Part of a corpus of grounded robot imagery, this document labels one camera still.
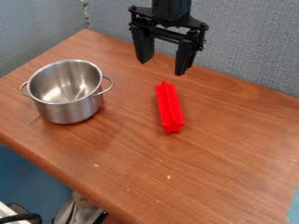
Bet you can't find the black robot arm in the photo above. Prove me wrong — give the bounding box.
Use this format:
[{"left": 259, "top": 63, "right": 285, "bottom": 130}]
[{"left": 128, "top": 0, "right": 210, "bottom": 76}]

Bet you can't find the metal table leg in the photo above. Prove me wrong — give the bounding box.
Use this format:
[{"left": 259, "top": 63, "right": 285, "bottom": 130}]
[{"left": 51, "top": 192, "right": 108, "bottom": 224}]

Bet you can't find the red star-shaped block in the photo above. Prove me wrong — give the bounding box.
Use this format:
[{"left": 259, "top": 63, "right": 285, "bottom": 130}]
[{"left": 155, "top": 80, "right": 184, "bottom": 134}]

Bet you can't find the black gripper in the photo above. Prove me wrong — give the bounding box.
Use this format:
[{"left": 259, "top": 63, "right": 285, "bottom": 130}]
[{"left": 128, "top": 5, "right": 210, "bottom": 76}]

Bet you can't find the stainless steel pot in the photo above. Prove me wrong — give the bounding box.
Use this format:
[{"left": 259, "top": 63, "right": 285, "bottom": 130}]
[{"left": 20, "top": 59, "right": 115, "bottom": 124}]

